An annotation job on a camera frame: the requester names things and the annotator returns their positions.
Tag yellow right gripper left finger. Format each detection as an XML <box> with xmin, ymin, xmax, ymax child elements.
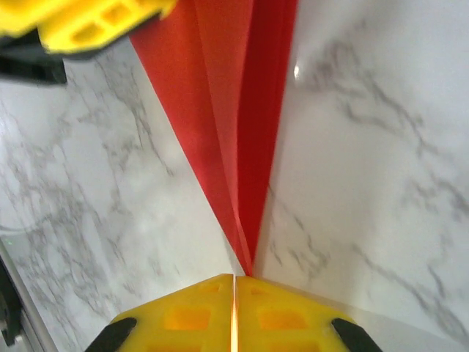
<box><xmin>86</xmin><ymin>273</ymin><xmax>235</xmax><ymax>352</ymax></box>

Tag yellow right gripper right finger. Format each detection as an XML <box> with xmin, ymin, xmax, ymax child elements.
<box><xmin>236</xmin><ymin>274</ymin><xmax>382</xmax><ymax>352</ymax></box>

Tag red paper sheet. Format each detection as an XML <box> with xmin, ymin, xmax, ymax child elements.
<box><xmin>130</xmin><ymin>0</ymin><xmax>300</xmax><ymax>278</ymax></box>

